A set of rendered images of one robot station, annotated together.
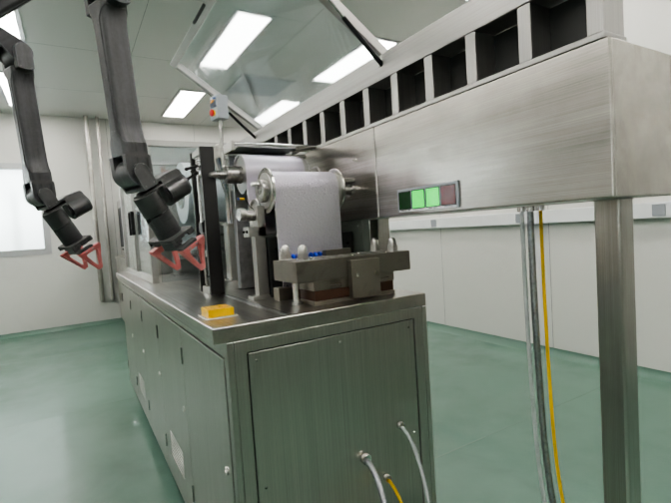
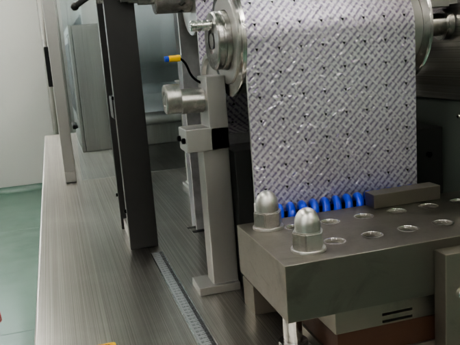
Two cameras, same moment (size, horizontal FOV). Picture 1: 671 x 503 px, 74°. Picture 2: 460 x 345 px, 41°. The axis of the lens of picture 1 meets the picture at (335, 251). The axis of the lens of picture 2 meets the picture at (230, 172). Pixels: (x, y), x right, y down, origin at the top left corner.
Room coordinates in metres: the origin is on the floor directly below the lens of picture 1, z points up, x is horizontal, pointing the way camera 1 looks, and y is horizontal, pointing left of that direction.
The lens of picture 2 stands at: (0.65, 0.00, 1.24)
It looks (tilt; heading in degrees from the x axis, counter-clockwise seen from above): 11 degrees down; 15
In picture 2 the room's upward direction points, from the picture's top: 4 degrees counter-clockwise
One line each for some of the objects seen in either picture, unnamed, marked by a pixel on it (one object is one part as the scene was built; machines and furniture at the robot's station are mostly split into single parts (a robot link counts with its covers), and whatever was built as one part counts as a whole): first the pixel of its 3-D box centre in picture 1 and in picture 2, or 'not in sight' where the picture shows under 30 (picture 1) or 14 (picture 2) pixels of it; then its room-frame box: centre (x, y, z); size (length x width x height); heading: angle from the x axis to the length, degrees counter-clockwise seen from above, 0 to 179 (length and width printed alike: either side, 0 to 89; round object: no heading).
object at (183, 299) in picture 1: (209, 281); (161, 180); (2.27, 0.66, 0.88); 2.52 x 0.66 x 0.04; 31
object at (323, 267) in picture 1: (342, 264); (419, 241); (1.38, -0.02, 1.00); 0.40 x 0.16 x 0.06; 121
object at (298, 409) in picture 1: (219, 367); not in sight; (2.28, 0.65, 0.43); 2.52 x 0.64 x 0.86; 31
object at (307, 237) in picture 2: (303, 252); (307, 228); (1.26, 0.09, 1.05); 0.04 x 0.04 x 0.04
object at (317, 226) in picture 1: (310, 231); (336, 139); (1.46, 0.08, 1.11); 0.23 x 0.01 x 0.18; 121
